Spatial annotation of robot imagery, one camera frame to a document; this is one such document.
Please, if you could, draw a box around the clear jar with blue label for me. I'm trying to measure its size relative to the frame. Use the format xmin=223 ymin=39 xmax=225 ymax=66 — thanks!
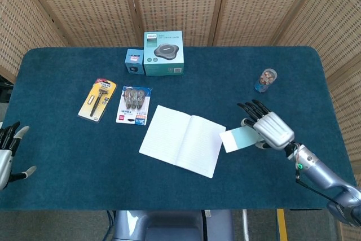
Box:
xmin=254 ymin=68 xmax=279 ymax=94

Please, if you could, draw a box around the white table leg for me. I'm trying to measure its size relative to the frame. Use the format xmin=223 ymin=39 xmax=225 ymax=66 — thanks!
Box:
xmin=241 ymin=209 xmax=249 ymax=241

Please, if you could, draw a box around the correction tape blister pack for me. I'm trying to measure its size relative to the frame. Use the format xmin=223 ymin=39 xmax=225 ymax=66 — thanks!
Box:
xmin=115 ymin=85 xmax=153 ymax=126

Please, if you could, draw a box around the large teal speaker box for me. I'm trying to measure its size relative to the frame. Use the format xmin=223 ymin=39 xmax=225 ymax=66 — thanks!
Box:
xmin=143 ymin=30 xmax=185 ymax=77

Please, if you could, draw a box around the black equipment behind screen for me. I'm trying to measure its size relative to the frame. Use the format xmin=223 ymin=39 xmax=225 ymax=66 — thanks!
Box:
xmin=0 ymin=75 xmax=14 ymax=105

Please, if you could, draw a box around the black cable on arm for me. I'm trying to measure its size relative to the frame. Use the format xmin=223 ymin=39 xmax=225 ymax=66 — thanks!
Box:
xmin=294 ymin=164 xmax=344 ymax=205

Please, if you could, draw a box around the woven wooden folding screen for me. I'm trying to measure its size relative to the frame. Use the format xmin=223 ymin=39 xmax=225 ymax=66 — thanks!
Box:
xmin=0 ymin=0 xmax=361 ymax=241

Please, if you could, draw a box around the white lined notebook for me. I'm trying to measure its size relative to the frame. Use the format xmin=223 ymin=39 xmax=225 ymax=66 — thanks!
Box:
xmin=138 ymin=104 xmax=227 ymax=179

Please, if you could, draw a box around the yellow razor blister pack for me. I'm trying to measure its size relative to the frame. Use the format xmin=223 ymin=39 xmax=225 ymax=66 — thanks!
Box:
xmin=77 ymin=78 xmax=117 ymax=124

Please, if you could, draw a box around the light teal card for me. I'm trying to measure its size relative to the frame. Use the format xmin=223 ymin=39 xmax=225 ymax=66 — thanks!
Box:
xmin=219 ymin=126 xmax=265 ymax=154

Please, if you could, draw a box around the teal table cloth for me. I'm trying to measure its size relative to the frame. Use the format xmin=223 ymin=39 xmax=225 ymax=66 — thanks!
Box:
xmin=0 ymin=45 xmax=358 ymax=211

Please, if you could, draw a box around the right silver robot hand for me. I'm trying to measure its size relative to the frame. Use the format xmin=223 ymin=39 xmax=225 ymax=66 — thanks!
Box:
xmin=236 ymin=99 xmax=296 ymax=150

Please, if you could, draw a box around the blue cable under table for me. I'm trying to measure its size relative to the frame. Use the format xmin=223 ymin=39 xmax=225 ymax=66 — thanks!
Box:
xmin=104 ymin=209 xmax=115 ymax=241

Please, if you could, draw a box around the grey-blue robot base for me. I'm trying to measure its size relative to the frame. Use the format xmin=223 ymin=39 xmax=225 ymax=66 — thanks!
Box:
xmin=112 ymin=209 xmax=235 ymax=241

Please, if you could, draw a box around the small blue speaker box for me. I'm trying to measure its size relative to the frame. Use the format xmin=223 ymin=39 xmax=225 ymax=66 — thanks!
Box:
xmin=124 ymin=48 xmax=146 ymax=75

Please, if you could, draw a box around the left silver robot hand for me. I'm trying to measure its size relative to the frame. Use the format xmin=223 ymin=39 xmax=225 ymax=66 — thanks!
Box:
xmin=0 ymin=121 xmax=37 ymax=191

